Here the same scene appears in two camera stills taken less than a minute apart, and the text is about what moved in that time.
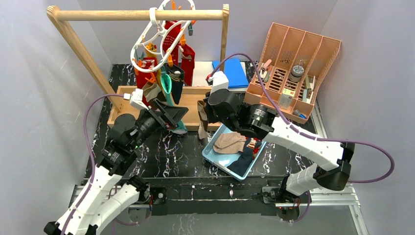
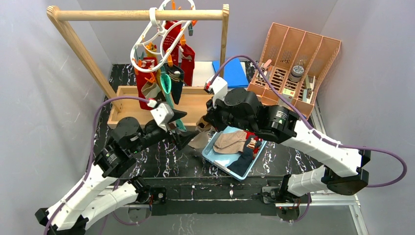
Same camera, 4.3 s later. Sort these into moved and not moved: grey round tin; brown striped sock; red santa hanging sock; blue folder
Moved: brown striped sock
Not moved: red santa hanging sock; grey round tin; blue folder
